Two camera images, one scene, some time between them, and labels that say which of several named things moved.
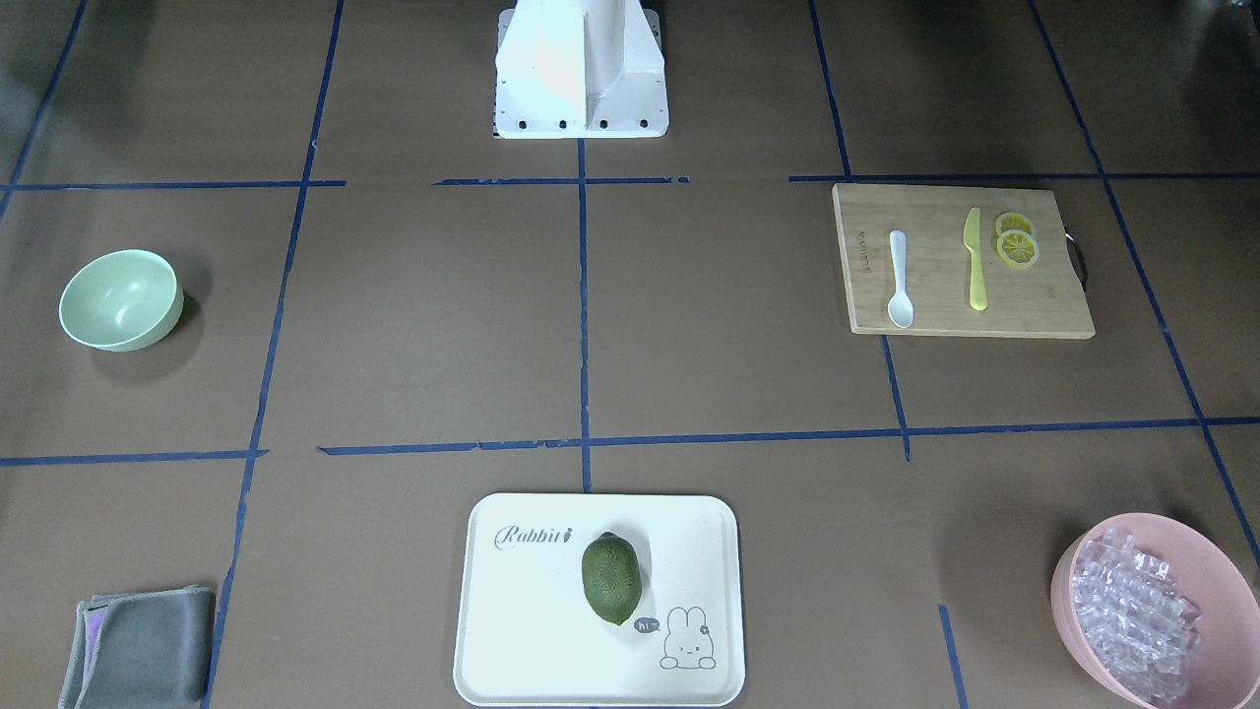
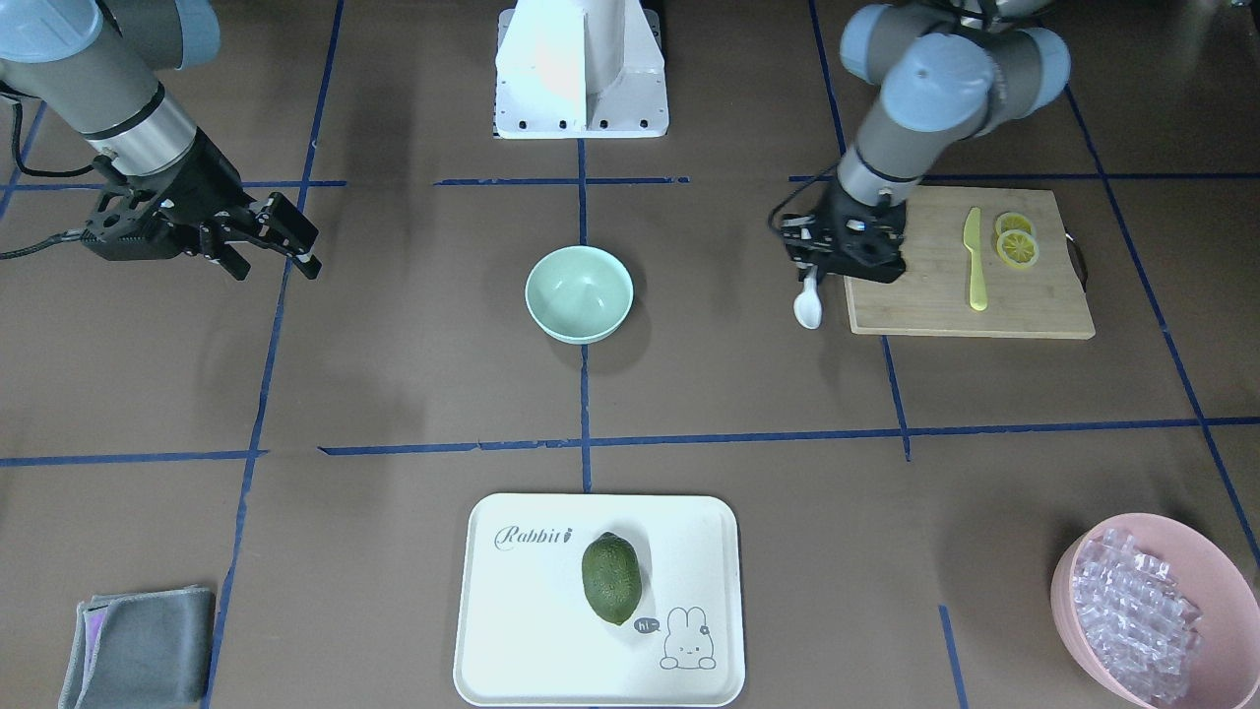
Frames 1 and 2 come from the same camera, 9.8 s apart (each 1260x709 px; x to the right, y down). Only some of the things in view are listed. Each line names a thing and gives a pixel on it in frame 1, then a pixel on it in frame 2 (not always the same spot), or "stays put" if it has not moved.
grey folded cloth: [142, 650] stays put
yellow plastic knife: [971, 239] stays put
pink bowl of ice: [1160, 611] stays put
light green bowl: [121, 300] → [580, 293]
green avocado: [612, 576] stays put
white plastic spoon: [900, 307] → [808, 303]
